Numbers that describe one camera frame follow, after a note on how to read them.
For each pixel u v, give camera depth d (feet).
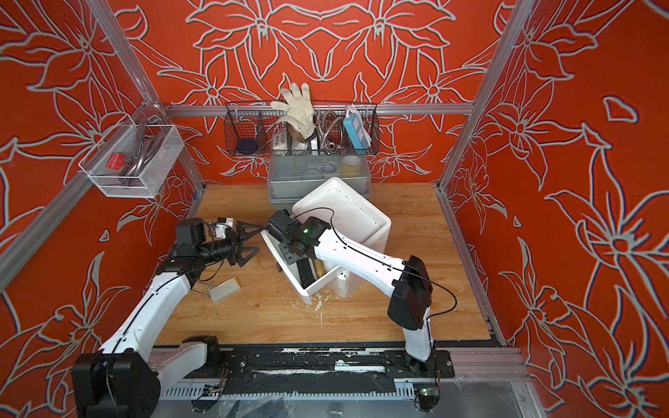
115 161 2.33
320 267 2.43
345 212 2.60
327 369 2.39
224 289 2.85
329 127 2.77
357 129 2.87
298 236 1.75
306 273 2.38
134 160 2.50
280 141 3.07
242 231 2.24
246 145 3.27
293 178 3.18
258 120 3.12
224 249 2.23
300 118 2.95
